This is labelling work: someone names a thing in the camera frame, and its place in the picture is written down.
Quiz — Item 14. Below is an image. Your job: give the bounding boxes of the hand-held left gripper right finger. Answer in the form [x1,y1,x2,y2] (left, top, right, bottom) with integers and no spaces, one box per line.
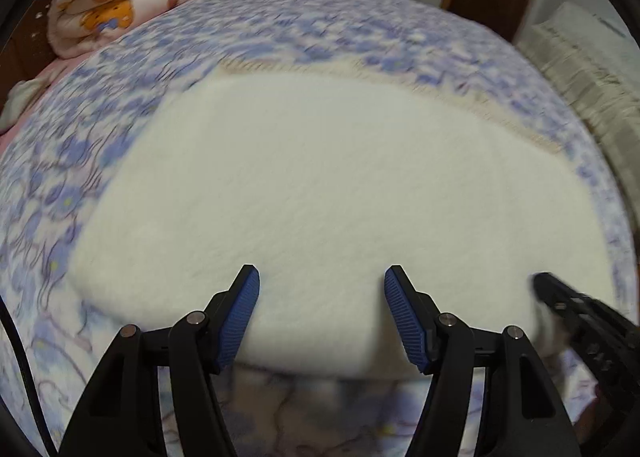
[384,264,583,457]

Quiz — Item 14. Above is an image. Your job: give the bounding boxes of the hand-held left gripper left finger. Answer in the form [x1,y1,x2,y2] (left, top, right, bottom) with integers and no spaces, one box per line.
[59,264,261,457]

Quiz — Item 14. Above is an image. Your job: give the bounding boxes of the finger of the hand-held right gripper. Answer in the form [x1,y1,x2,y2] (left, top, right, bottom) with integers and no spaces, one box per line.
[532,272,640,443]

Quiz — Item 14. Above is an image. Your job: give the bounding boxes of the white fluffy cardigan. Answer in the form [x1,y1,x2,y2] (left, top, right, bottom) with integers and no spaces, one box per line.
[67,59,618,378]

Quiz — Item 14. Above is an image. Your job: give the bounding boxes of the blue floral blanket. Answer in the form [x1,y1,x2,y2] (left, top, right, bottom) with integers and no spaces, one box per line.
[0,0,638,457]

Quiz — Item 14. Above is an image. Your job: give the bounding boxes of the pink bed sheet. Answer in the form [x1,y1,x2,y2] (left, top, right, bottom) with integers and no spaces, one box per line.
[0,54,81,152]

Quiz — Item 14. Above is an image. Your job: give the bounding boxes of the grey cloth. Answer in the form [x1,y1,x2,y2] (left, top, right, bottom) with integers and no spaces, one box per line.
[0,79,48,134]

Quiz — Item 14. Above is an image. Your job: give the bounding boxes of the wooden headboard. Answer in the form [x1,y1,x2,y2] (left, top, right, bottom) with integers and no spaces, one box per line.
[0,0,196,108]

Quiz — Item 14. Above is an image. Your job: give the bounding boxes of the black cable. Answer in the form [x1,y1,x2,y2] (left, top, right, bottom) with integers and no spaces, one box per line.
[0,294,58,457]

